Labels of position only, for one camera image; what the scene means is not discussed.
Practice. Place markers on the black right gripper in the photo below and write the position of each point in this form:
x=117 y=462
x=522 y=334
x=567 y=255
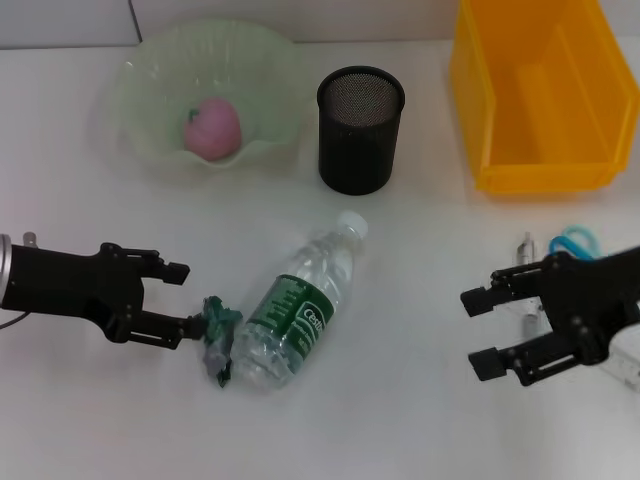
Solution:
x=590 y=300

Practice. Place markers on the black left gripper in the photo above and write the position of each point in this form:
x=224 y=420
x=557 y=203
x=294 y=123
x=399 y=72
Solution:
x=70 y=285

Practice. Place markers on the green plastic wrapper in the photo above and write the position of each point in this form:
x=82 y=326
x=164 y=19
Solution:
x=220 y=330

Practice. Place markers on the blue and teal scissors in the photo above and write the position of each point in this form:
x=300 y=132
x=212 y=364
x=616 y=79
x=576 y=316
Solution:
x=553 y=246

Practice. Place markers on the clear green-label water bottle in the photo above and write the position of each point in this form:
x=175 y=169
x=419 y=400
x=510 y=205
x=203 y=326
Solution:
x=300 y=300

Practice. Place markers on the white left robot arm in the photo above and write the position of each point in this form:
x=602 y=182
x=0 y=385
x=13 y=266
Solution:
x=5 y=270

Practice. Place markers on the silver ballpoint pen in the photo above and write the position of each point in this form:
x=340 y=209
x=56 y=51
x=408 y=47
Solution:
x=525 y=250

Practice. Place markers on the clear plastic ruler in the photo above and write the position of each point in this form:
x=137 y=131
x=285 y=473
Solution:
x=632 y=377

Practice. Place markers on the pink peach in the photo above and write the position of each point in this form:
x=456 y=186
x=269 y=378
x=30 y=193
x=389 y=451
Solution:
x=215 y=130

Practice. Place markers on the black mesh pen holder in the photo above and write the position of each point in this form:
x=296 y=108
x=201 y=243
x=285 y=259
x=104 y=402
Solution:
x=357 y=160

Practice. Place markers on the green translucent fruit plate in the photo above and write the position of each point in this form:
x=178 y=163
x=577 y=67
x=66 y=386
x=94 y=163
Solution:
x=225 y=60

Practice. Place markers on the yellow plastic bin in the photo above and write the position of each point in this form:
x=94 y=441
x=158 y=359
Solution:
x=540 y=100

